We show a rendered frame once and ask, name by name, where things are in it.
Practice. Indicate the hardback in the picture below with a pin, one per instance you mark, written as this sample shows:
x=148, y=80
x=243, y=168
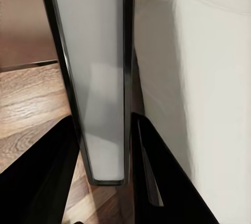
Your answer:
x=93, y=40

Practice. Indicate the nightstand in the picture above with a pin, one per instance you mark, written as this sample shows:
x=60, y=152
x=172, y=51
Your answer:
x=25, y=38

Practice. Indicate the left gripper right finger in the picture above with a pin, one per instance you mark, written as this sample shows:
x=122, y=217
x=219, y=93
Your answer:
x=182, y=202

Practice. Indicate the bed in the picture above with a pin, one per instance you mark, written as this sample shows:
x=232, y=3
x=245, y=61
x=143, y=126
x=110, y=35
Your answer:
x=192, y=80

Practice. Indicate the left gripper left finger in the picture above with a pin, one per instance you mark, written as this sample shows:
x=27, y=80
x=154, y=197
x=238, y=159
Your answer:
x=35, y=188

